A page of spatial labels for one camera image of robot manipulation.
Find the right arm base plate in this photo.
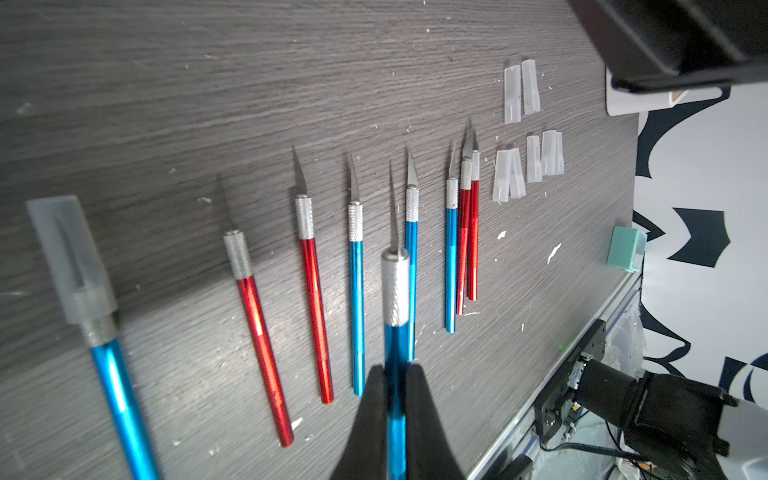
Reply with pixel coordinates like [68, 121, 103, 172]
[533, 319, 606, 443]

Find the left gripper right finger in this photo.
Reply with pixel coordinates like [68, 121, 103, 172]
[404, 363, 465, 479]

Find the red knife capped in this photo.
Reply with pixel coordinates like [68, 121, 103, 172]
[347, 154, 366, 396]

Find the blue knife far left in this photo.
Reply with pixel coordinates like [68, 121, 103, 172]
[26, 195, 161, 479]

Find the blue knife capped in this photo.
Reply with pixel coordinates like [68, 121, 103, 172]
[445, 143, 459, 334]
[381, 178, 410, 479]
[455, 128, 473, 315]

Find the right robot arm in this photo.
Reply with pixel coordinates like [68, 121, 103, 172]
[571, 1, 767, 479]

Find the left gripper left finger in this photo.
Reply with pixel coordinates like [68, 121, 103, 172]
[331, 365, 388, 480]

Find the red carving knife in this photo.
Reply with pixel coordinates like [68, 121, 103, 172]
[292, 147, 334, 404]
[465, 127, 480, 301]

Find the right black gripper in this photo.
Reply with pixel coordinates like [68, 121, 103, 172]
[569, 0, 767, 93]

